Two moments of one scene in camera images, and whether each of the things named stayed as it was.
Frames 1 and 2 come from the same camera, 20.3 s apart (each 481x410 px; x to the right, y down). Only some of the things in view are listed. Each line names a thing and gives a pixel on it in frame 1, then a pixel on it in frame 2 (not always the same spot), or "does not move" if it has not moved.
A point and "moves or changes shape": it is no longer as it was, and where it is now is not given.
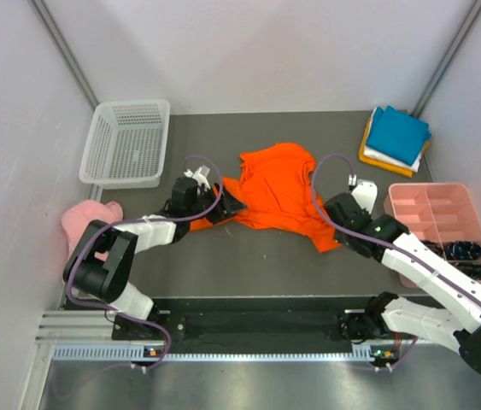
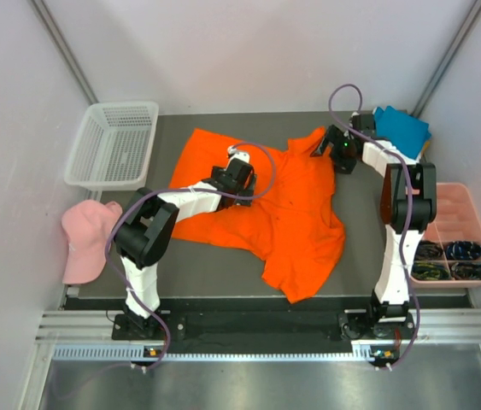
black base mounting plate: [248, 325] does not move
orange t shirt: [275, 184] moves or changes shape
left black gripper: [226, 208] -> [249, 186]
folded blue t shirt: [398, 134] does not move
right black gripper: [338, 237] -> [336, 137]
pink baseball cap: [78, 215] does not move
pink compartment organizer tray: [441, 212] does not move
